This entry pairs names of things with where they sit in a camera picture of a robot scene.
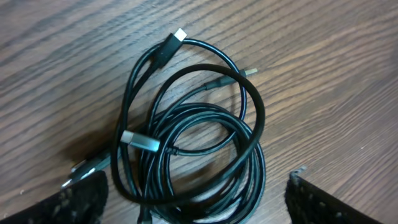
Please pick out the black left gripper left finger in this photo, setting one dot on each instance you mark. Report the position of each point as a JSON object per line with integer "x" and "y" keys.
{"x": 80, "y": 203}

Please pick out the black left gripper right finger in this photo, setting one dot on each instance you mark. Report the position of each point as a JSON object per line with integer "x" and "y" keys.
{"x": 308, "y": 204}

